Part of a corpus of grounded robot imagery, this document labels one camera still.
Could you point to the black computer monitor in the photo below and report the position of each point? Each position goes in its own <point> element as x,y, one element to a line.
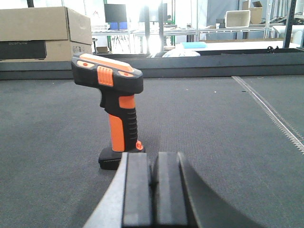
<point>115,13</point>

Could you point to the dark raised conveyor rail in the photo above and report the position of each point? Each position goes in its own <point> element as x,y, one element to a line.
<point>209,63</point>

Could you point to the metal wire shelf rack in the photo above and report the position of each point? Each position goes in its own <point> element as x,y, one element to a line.
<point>272,10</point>

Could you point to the light blue foam pad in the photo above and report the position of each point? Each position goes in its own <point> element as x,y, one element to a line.
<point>194,45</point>

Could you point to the orange black barcode scanner gun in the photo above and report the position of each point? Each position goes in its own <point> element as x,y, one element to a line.
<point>118,83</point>

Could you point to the beige plastic bin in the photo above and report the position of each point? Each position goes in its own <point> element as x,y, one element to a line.
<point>237,19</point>

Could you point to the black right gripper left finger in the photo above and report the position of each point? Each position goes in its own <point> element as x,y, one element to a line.
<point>127,201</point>

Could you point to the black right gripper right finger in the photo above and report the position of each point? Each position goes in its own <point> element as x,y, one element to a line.
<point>182,199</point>

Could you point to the small distant cardboard box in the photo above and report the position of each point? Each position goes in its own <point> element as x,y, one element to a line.
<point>255,11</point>

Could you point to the large brown cardboard box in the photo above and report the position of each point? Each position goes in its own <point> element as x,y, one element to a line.
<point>43,34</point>

